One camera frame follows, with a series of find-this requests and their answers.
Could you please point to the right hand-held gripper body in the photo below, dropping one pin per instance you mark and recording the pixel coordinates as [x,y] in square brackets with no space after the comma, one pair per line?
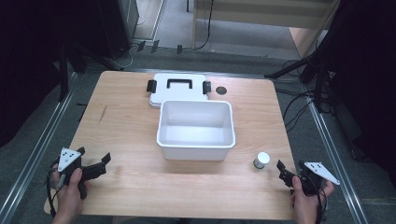
[314,177]

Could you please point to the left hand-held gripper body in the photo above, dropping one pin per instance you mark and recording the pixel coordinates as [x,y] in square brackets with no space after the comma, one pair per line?
[70,159]

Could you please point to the person's right hand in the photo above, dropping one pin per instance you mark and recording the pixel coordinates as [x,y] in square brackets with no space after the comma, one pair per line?
[306,205]

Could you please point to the person's left hand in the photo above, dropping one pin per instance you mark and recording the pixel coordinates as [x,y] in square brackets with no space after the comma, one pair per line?
[69,193]

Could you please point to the small jar with white cap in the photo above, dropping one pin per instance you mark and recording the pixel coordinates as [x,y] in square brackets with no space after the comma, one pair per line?
[261,160]

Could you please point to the black metal stand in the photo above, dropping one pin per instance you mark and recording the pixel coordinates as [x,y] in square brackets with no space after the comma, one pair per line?
[63,73]
[311,71]

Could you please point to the white plastic storage box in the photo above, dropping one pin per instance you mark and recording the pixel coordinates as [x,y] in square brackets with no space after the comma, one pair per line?
[196,129]

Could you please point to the black curtain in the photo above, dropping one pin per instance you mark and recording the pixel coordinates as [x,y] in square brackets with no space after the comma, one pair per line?
[28,62]
[364,77]

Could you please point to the dark round table grommet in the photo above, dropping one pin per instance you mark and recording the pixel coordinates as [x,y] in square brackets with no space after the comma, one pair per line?
[221,90]

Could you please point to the black tape strip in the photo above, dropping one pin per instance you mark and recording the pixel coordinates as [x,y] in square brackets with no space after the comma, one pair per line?
[155,46]
[141,45]
[179,48]

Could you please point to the black cabinet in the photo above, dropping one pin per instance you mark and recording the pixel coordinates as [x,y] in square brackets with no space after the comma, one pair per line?
[120,28]

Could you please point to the aluminium floor rail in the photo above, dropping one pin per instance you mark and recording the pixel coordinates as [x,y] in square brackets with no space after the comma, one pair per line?
[336,158]
[34,149]

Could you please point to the light wooden desk frame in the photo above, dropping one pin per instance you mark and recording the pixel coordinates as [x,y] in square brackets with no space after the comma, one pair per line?
[264,14]

